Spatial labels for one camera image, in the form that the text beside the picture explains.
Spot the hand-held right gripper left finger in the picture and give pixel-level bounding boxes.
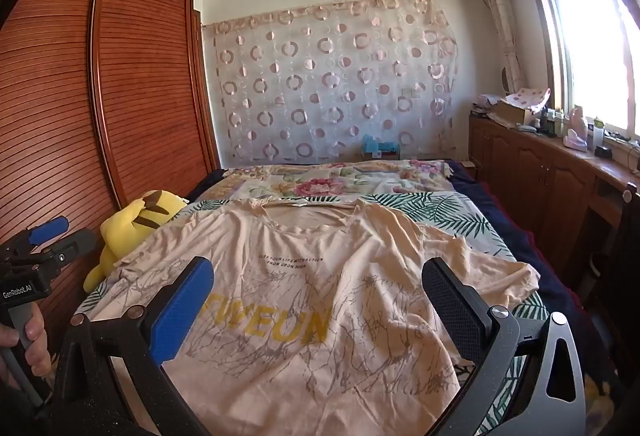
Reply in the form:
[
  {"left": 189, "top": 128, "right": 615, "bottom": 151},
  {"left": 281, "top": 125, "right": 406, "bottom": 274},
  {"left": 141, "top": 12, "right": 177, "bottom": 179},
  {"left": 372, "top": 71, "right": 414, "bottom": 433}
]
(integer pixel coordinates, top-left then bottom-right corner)
[{"left": 36, "top": 257, "right": 216, "bottom": 436}]

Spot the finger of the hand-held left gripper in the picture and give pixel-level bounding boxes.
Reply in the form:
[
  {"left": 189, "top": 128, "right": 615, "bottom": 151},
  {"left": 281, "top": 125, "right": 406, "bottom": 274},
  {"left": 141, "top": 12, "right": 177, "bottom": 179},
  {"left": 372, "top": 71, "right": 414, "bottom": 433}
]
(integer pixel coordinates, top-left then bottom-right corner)
[
  {"left": 37, "top": 229, "right": 99, "bottom": 270},
  {"left": 10, "top": 215, "right": 71, "bottom": 258}
]

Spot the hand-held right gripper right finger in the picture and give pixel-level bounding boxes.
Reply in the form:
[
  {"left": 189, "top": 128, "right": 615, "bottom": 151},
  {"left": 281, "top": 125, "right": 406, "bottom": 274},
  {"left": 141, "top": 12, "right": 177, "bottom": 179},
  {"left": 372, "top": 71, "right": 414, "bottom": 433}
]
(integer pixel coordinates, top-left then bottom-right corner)
[{"left": 421, "top": 257, "right": 588, "bottom": 436}]

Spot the beige printed t-shirt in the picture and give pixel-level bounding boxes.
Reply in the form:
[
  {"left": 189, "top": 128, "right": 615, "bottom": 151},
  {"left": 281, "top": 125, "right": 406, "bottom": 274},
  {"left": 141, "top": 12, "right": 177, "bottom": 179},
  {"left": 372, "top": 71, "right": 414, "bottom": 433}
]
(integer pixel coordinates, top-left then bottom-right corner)
[{"left": 75, "top": 196, "right": 542, "bottom": 436}]

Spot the person's left hand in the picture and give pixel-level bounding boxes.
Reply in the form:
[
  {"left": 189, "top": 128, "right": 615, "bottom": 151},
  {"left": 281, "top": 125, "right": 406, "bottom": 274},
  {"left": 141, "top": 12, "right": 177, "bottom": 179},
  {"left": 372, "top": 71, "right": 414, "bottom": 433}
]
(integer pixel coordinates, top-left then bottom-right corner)
[{"left": 0, "top": 316, "right": 53, "bottom": 380}]

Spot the yellow plush toy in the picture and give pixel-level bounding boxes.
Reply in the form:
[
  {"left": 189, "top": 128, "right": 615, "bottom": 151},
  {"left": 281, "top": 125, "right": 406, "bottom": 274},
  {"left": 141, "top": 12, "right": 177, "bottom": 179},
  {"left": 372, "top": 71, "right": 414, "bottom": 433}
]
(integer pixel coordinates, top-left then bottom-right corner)
[{"left": 82, "top": 189, "right": 192, "bottom": 293}]

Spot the leaf-print bed sheet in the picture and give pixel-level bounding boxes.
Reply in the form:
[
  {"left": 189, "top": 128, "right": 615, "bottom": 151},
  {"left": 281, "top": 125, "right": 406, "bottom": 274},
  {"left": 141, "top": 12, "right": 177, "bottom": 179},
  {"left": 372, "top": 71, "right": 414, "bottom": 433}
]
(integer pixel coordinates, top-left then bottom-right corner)
[{"left": 75, "top": 191, "right": 626, "bottom": 436}]

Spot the long wooden cabinet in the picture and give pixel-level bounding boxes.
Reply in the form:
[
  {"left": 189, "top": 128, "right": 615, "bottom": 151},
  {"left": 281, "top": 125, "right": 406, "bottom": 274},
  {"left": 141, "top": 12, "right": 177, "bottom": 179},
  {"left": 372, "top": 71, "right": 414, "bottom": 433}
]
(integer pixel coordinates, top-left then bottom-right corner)
[{"left": 467, "top": 110, "right": 640, "bottom": 269}]

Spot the blue toy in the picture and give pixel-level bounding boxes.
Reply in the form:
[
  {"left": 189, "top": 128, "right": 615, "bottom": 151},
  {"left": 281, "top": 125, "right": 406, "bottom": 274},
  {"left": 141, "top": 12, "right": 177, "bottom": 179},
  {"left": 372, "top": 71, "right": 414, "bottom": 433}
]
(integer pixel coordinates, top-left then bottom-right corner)
[{"left": 360, "top": 134, "right": 404, "bottom": 161}]

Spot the floral quilt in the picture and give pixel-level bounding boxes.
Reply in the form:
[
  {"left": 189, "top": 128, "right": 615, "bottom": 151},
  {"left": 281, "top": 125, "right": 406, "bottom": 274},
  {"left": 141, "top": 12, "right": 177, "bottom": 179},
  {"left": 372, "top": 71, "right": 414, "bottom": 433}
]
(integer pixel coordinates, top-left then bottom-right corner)
[{"left": 222, "top": 159, "right": 454, "bottom": 208}]

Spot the wooden slatted wardrobe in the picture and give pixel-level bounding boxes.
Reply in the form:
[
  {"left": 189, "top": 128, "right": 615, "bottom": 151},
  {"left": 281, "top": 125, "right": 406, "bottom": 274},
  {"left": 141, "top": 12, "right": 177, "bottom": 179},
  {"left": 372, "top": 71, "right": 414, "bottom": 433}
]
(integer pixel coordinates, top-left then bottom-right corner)
[{"left": 0, "top": 0, "right": 222, "bottom": 317}]

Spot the dark wooden chair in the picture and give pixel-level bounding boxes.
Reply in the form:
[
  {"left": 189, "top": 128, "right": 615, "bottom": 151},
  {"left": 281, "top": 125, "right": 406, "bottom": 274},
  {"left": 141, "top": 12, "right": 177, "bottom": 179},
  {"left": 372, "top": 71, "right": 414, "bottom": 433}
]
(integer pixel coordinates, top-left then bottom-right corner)
[{"left": 584, "top": 181, "right": 640, "bottom": 317}]

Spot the cardboard box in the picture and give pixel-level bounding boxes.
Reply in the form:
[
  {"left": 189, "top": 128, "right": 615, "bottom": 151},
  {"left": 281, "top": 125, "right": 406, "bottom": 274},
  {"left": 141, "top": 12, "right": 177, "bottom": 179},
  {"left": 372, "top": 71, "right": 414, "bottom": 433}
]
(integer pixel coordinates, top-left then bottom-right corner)
[{"left": 492, "top": 99, "right": 534, "bottom": 127}]

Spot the pink patterned cloth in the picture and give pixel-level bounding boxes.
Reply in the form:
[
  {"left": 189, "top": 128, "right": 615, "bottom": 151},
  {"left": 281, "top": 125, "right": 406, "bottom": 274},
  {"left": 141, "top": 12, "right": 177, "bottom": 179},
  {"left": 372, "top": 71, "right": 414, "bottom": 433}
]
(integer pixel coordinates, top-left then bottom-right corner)
[{"left": 502, "top": 87, "right": 552, "bottom": 113}]

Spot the pink figurine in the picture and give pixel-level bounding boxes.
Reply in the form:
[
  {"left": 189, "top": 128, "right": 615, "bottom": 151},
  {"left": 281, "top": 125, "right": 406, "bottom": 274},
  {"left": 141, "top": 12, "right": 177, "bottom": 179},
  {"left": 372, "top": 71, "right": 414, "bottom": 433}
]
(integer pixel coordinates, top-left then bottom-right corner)
[{"left": 570, "top": 105, "right": 587, "bottom": 138}]

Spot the sheer circle-pattern curtain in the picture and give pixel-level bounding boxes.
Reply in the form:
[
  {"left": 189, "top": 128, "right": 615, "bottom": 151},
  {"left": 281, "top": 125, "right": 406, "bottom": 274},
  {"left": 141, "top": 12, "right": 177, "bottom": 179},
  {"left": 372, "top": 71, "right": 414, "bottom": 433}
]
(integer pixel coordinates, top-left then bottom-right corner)
[{"left": 202, "top": 0, "right": 462, "bottom": 170}]

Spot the wooden-framed window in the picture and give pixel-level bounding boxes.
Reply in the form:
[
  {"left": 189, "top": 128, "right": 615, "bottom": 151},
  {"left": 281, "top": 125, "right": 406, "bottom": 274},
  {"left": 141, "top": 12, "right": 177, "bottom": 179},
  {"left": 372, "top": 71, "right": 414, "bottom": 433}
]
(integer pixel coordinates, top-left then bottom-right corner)
[{"left": 517, "top": 0, "right": 640, "bottom": 153}]

